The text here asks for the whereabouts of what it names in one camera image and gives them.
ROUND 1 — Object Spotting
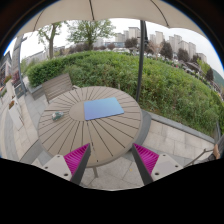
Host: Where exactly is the grey slatted patio chair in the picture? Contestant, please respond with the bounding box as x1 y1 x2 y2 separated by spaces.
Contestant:
42 73 78 102

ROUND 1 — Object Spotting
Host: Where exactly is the blue mouse pad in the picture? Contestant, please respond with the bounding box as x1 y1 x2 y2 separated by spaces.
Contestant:
84 97 124 120

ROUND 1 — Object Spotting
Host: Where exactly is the dark umbrella pole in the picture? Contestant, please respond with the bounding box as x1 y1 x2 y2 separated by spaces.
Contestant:
136 20 147 102

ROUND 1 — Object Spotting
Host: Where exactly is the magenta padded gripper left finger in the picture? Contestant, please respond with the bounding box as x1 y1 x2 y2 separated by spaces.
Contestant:
42 144 91 185

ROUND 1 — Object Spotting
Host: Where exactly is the round slatted patio table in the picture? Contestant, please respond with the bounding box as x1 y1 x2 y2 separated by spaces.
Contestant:
38 86 143 173

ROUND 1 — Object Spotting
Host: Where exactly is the green hedge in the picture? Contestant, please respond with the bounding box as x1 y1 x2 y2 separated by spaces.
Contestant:
27 51 224 135

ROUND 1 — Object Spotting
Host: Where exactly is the grey-green computer mouse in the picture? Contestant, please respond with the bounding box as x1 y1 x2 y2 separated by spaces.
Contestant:
52 111 64 121

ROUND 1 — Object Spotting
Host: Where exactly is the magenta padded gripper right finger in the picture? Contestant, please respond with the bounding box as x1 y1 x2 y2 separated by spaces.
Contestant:
132 143 182 185

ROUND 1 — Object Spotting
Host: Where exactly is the beige patio umbrella canopy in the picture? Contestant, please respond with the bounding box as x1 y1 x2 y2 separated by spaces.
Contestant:
16 0 205 36

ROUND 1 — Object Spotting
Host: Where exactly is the chair at right edge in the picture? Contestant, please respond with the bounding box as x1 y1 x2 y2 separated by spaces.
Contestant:
183 134 224 168

